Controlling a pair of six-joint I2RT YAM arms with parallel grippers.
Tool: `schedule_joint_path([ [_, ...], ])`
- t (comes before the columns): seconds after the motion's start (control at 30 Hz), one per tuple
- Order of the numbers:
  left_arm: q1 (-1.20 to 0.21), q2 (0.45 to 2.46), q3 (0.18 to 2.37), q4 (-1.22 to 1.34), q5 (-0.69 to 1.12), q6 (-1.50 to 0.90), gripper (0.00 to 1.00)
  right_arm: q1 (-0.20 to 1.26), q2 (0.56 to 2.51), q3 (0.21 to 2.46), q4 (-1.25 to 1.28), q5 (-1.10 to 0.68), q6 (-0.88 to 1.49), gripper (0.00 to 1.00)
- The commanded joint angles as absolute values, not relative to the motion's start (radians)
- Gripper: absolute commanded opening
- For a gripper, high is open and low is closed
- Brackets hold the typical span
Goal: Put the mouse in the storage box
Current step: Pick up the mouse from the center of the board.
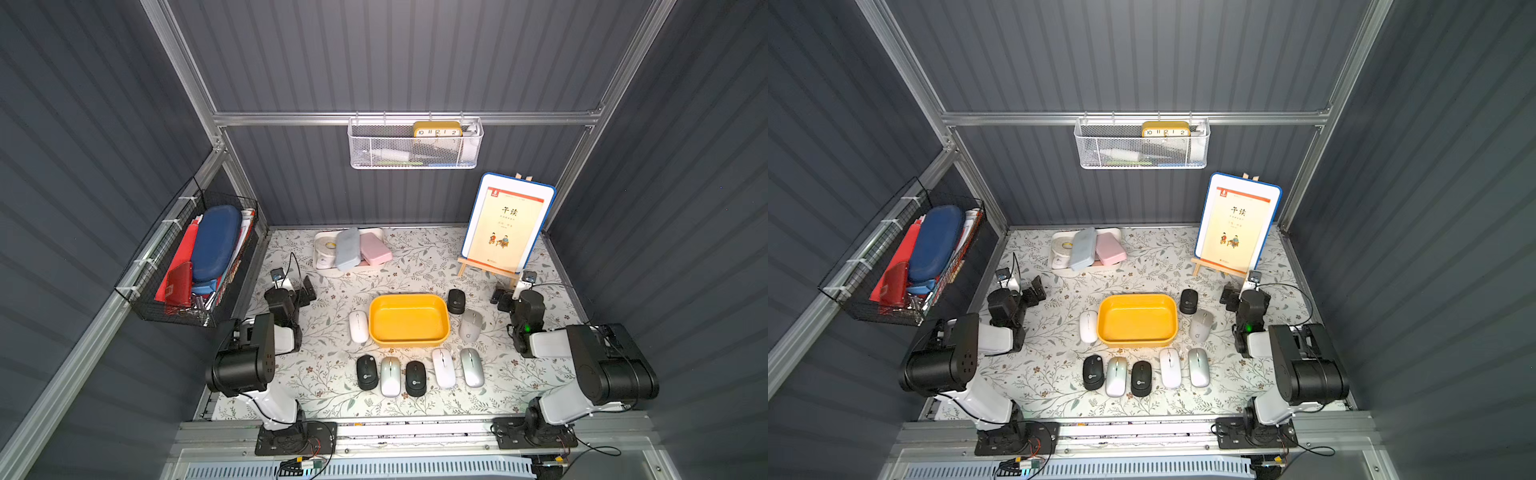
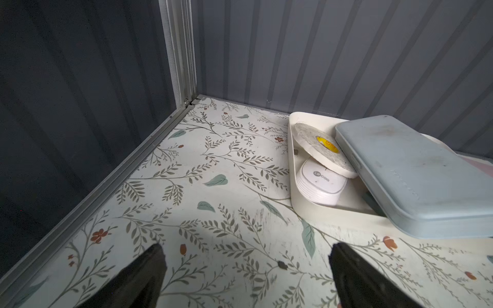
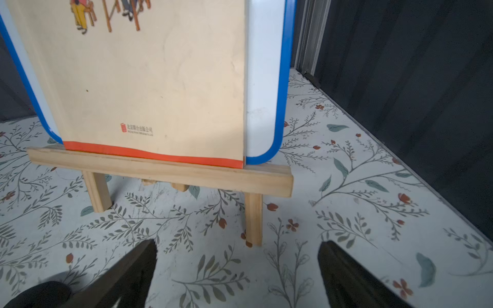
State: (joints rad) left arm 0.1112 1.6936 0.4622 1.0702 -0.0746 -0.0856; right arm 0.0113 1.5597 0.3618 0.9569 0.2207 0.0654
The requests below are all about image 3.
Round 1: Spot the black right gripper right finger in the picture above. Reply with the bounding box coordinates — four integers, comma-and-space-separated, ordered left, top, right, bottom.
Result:
317, 241, 410, 308

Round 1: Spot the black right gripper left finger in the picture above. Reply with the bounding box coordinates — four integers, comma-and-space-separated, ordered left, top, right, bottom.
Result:
63, 239, 157, 307

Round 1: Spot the floral table mat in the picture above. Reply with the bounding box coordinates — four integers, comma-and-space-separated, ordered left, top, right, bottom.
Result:
1, 71, 492, 307

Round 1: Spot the wooden easel stand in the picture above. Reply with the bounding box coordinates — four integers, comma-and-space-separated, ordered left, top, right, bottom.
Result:
27, 145, 294, 246

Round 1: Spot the beige book with red stripe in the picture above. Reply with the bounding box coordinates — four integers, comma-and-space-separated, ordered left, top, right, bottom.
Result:
1, 1, 247, 169

